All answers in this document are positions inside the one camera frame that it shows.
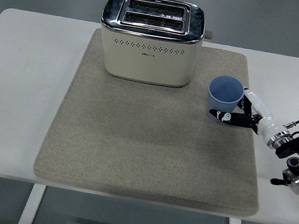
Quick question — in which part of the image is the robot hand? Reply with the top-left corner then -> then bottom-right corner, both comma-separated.
205,83 -> 286,146

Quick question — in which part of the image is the blue ribbed plastic cup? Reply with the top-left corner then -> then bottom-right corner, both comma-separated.
203,73 -> 247,126

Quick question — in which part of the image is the beige felt table mat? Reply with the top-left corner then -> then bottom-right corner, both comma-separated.
31,23 -> 283,219

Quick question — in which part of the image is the cream and chrome toaster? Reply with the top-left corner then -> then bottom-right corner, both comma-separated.
92,0 -> 219,93

